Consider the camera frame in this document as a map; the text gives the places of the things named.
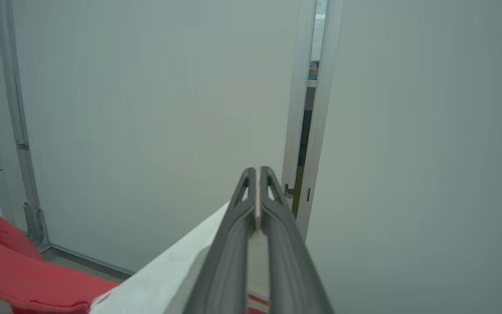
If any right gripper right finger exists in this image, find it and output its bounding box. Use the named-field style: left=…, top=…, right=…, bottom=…
left=260, top=166, right=334, bottom=314

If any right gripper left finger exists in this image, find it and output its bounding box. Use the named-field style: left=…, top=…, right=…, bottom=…
left=183, top=167, right=258, bottom=314

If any red and white shirt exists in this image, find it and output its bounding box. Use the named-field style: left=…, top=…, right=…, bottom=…
left=0, top=201, right=273, bottom=314

